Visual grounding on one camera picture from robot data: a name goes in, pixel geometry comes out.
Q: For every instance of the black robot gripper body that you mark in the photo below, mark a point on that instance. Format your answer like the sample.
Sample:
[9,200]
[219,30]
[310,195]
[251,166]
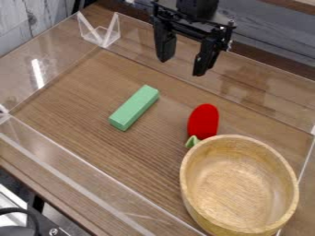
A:
[195,19]

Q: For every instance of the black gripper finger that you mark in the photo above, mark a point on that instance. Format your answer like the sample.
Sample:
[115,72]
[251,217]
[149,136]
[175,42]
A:
[165,38]
[207,56]

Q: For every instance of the green rectangular block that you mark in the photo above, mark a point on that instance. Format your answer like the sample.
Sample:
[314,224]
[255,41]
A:
[134,108]

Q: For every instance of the light brown wooden bowl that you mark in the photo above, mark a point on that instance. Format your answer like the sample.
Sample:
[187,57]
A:
[239,187]

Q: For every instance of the red plush strawberry toy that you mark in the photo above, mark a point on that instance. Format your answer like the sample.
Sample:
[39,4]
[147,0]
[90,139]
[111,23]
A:
[203,121]

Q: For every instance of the clear acrylic corner bracket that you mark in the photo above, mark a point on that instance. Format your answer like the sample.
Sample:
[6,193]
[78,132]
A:
[101,35]

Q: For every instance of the clear acrylic tray wall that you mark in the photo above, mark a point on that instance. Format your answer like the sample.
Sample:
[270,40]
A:
[114,179]

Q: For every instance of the black metal table frame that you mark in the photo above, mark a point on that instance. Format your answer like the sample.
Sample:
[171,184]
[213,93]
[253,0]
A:
[45,226]

